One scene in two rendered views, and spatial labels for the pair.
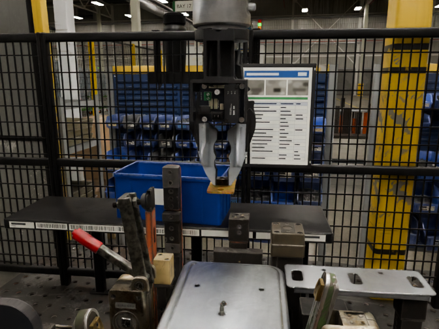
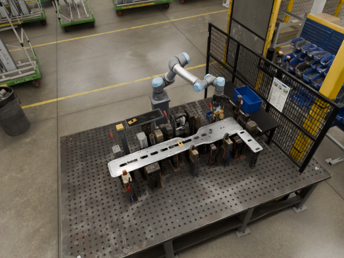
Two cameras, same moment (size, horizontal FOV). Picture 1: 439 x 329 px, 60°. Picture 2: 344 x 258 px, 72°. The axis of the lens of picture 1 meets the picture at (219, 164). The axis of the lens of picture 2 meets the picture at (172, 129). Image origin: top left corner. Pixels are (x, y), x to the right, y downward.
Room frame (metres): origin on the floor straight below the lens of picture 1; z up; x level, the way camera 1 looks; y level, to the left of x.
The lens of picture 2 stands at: (-0.63, -1.27, 2.73)
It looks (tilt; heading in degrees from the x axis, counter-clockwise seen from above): 45 degrees down; 62
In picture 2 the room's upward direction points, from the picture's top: 4 degrees counter-clockwise
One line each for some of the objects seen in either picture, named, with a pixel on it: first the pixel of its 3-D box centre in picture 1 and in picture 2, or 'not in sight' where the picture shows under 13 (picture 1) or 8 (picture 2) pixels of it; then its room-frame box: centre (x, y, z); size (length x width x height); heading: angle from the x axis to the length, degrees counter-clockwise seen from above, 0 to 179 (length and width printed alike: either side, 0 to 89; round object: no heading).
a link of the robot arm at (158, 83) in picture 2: not in sight; (158, 84); (0.28, 0.71, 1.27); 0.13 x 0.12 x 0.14; 9
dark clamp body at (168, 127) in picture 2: not in sight; (169, 138); (0.13, 0.25, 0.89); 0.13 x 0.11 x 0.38; 84
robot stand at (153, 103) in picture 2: not in sight; (160, 110); (0.27, 0.70, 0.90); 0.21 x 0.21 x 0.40; 79
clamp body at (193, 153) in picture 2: not in sight; (193, 162); (0.18, -0.13, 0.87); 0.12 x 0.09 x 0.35; 84
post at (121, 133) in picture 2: not in sight; (124, 143); (-0.31, 0.44, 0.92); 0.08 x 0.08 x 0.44; 84
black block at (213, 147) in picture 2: not in sight; (212, 156); (0.39, -0.15, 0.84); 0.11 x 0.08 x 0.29; 84
